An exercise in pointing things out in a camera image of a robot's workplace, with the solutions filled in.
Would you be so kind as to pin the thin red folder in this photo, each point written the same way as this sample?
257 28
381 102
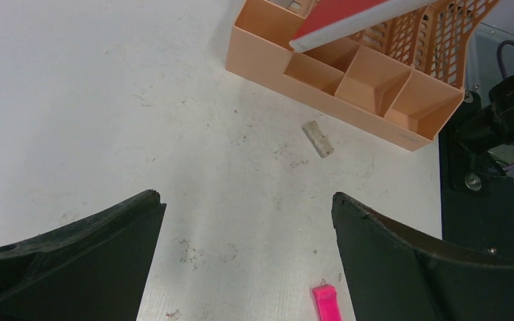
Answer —
332 20

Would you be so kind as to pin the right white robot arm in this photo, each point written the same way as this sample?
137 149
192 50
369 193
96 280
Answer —
492 125

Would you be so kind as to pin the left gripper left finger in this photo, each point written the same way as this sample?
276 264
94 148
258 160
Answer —
95 268

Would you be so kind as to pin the pink highlighter marker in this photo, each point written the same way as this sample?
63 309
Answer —
326 303

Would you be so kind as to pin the small beige eraser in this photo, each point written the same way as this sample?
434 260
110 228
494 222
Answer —
318 139

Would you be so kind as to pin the orange plastic file organizer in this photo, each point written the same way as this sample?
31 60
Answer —
400 80

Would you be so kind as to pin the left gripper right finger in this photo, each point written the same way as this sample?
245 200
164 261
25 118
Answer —
395 272

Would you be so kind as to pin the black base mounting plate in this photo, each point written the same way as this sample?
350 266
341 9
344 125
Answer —
477 197

